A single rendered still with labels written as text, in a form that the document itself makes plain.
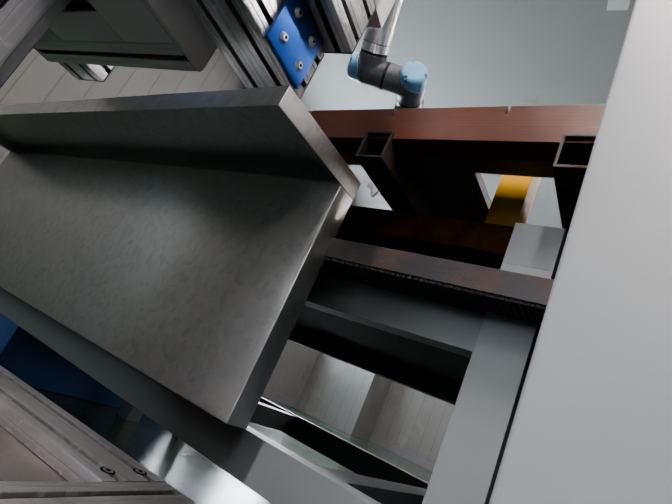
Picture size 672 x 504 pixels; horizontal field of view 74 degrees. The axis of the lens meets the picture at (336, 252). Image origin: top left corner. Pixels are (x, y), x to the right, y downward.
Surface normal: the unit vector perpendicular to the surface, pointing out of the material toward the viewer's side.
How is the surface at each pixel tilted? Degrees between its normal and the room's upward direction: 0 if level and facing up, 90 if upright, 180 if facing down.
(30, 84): 90
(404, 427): 90
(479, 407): 90
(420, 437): 90
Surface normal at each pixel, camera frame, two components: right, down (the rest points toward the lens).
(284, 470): -0.46, -0.46
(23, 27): 0.85, 0.24
